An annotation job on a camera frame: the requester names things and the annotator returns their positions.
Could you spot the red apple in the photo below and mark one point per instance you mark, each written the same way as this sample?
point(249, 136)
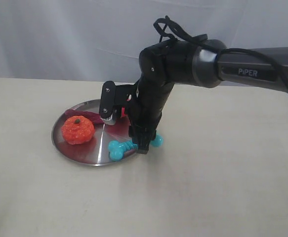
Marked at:
point(123, 114)

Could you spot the teal toy bone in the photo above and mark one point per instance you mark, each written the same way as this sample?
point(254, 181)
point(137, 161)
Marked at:
point(118, 149)

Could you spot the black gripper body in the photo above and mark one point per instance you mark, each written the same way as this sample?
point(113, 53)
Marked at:
point(145, 109)

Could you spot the orange toy pumpkin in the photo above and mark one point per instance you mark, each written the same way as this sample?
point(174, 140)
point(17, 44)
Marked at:
point(77, 130)

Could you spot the white backdrop cloth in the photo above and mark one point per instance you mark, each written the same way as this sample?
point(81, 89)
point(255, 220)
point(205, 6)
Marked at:
point(99, 40)

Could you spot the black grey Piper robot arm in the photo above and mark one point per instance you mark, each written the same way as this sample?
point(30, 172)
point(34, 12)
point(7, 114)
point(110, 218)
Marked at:
point(165, 64)

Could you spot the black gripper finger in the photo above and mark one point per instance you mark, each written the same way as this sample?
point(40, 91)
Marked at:
point(143, 142)

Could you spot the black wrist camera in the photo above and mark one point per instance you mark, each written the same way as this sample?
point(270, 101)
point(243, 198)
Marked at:
point(113, 99)

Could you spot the purple sweet potato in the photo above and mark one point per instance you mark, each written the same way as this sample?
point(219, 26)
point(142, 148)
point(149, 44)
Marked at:
point(93, 117)

